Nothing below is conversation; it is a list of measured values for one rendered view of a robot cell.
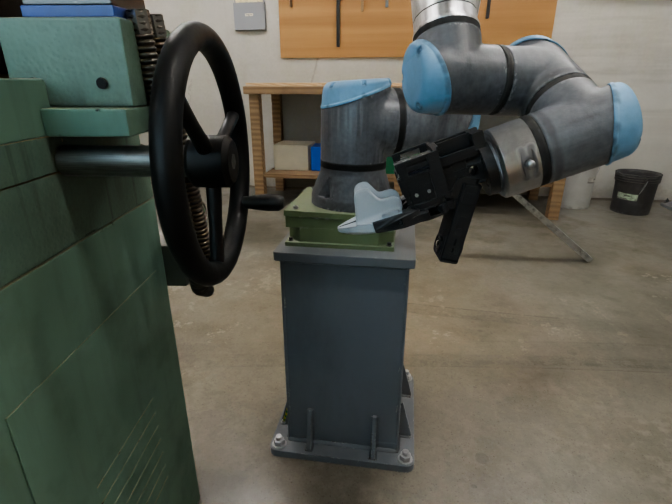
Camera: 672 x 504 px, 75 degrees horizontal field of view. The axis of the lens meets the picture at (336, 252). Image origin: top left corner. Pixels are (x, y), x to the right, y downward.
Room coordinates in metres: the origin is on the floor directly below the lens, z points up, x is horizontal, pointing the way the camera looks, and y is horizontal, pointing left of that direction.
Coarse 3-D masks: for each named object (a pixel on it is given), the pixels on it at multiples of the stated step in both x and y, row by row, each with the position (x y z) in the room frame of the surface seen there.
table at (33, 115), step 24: (0, 96) 0.45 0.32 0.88; (24, 96) 0.48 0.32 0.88; (0, 120) 0.44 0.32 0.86; (24, 120) 0.47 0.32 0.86; (48, 120) 0.50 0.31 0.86; (72, 120) 0.50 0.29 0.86; (96, 120) 0.50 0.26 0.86; (120, 120) 0.50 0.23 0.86; (144, 120) 0.54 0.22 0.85; (0, 144) 0.43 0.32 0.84
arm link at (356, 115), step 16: (352, 80) 0.98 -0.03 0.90; (368, 80) 0.95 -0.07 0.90; (384, 80) 0.97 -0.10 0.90; (336, 96) 0.96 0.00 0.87; (352, 96) 0.95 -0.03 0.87; (368, 96) 0.95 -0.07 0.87; (384, 96) 0.97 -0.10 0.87; (400, 96) 0.99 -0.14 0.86; (336, 112) 0.96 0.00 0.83; (352, 112) 0.94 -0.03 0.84; (368, 112) 0.95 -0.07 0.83; (384, 112) 0.96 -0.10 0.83; (400, 112) 0.96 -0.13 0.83; (336, 128) 0.95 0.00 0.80; (352, 128) 0.94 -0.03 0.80; (368, 128) 0.95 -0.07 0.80; (384, 128) 0.95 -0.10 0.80; (400, 128) 0.96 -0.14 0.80; (336, 144) 0.95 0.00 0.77; (352, 144) 0.94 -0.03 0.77; (368, 144) 0.95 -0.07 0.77; (384, 144) 0.96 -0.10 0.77; (400, 144) 0.97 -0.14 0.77; (336, 160) 0.95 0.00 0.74; (352, 160) 0.94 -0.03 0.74; (368, 160) 0.95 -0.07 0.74; (384, 160) 0.99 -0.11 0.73
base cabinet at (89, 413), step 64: (64, 256) 0.48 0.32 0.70; (128, 256) 0.62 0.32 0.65; (0, 320) 0.37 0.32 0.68; (64, 320) 0.46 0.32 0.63; (128, 320) 0.59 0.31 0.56; (0, 384) 0.35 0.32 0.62; (64, 384) 0.43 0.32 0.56; (128, 384) 0.55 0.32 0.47; (0, 448) 0.33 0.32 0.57; (64, 448) 0.40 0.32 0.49; (128, 448) 0.52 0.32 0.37
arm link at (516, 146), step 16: (496, 128) 0.56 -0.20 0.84; (512, 128) 0.54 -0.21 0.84; (528, 128) 0.54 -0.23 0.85; (496, 144) 0.53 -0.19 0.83; (512, 144) 0.53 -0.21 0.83; (528, 144) 0.52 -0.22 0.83; (496, 160) 0.54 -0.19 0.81; (512, 160) 0.52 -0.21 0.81; (528, 160) 0.52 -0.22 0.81; (512, 176) 0.52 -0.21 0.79; (528, 176) 0.52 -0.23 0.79; (512, 192) 0.53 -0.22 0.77
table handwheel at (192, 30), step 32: (192, 32) 0.46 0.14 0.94; (160, 64) 0.41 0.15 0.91; (224, 64) 0.57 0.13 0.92; (160, 96) 0.39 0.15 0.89; (224, 96) 0.61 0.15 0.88; (160, 128) 0.38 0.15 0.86; (192, 128) 0.45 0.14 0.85; (224, 128) 0.58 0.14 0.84; (64, 160) 0.50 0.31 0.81; (96, 160) 0.50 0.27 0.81; (128, 160) 0.50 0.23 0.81; (160, 160) 0.37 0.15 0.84; (192, 160) 0.49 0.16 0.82; (224, 160) 0.49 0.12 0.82; (160, 192) 0.37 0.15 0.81; (160, 224) 0.38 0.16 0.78; (192, 224) 0.39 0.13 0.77; (192, 256) 0.39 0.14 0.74; (224, 256) 0.51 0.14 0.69
